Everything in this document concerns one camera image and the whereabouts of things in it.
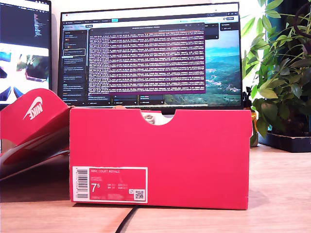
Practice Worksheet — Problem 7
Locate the white sneaker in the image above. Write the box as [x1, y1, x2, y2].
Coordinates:
[141, 114, 156, 126]

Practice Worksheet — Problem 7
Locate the red Nike shoebox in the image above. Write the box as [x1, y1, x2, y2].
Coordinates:
[69, 108, 252, 211]

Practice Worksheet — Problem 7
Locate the red Nike shoebox lid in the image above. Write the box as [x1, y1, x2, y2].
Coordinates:
[0, 88, 71, 182]

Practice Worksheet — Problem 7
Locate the large black computer monitor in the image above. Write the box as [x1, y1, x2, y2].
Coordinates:
[57, 1, 244, 115]

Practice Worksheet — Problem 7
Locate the amber pump bottle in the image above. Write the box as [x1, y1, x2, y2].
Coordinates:
[242, 86, 259, 148]

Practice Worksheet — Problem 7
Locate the green leafy houseplant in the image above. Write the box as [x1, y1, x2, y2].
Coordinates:
[242, 0, 311, 139]

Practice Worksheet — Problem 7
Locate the black plant tray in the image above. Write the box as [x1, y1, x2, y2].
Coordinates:
[258, 131, 311, 153]

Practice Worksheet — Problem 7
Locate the black monitor with code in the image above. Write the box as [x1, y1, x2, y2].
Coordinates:
[0, 0, 53, 105]

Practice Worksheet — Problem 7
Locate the dark teal curtain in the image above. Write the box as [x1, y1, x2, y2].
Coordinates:
[266, 0, 311, 42]

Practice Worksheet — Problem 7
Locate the black cable on table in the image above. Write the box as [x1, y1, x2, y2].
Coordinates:
[114, 206, 139, 233]

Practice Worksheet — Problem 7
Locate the black looping arm cable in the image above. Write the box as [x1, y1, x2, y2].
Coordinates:
[293, 1, 311, 38]

